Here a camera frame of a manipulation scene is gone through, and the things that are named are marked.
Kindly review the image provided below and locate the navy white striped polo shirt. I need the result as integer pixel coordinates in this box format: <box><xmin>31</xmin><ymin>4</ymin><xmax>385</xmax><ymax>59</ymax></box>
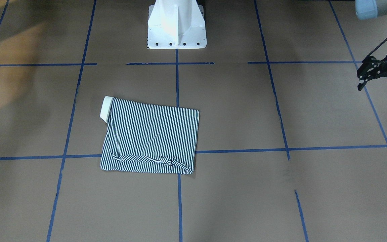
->
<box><xmin>100</xmin><ymin>96</ymin><xmax>200</xmax><ymax>175</ymax></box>

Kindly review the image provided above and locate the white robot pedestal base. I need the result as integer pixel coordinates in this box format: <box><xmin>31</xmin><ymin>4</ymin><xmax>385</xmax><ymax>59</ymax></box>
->
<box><xmin>146</xmin><ymin>0</ymin><xmax>207</xmax><ymax>49</ymax></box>

